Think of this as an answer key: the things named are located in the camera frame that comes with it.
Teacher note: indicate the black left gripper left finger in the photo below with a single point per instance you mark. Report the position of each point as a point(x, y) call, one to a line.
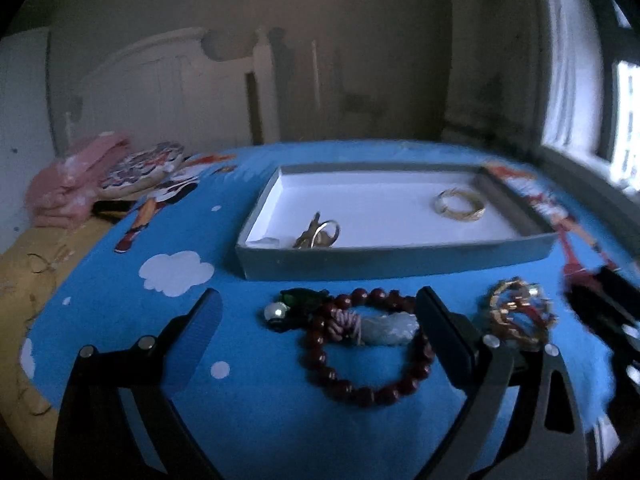
point(117, 419)

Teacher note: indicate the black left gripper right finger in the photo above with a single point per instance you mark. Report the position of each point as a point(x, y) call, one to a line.
point(544, 438)

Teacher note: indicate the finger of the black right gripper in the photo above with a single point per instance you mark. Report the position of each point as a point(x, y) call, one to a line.
point(608, 305)

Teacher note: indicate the white pearl bead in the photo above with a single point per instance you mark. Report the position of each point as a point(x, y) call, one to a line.
point(276, 312)

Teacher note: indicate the jade pendant with pink tassel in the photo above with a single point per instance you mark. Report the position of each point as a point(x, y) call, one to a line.
point(350, 327)

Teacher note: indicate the grey shallow jewelry box tray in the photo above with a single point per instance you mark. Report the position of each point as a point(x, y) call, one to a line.
point(397, 219)

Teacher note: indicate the blue cartoon bed sheet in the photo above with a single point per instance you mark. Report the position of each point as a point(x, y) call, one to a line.
point(250, 403)

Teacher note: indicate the yellow bed sheet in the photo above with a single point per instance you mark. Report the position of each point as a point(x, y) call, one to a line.
point(35, 265)

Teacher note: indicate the white window curtain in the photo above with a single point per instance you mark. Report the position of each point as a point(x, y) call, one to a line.
point(574, 106)

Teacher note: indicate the pink folded blanket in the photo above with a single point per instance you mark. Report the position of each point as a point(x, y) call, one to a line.
point(61, 195)

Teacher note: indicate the patterned round cushion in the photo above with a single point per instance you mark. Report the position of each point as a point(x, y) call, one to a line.
point(141, 170)

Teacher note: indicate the white wooden headboard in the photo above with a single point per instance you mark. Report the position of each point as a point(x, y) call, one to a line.
point(166, 88)

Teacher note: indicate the silver gold ring clip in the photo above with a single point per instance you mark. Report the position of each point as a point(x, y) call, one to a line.
point(319, 234)

